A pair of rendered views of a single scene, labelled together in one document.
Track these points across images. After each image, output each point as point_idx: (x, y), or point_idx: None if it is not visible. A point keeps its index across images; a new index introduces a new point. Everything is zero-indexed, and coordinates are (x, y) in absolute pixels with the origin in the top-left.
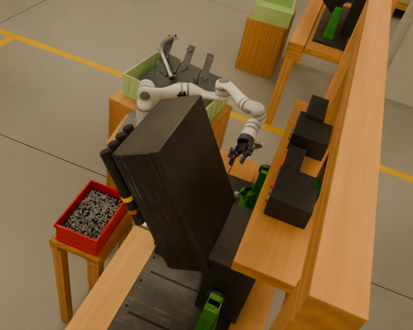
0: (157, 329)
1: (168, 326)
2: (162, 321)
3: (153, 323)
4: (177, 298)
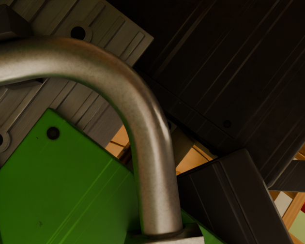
0: (97, 124)
1: (101, 110)
2: (91, 120)
3: (87, 133)
4: None
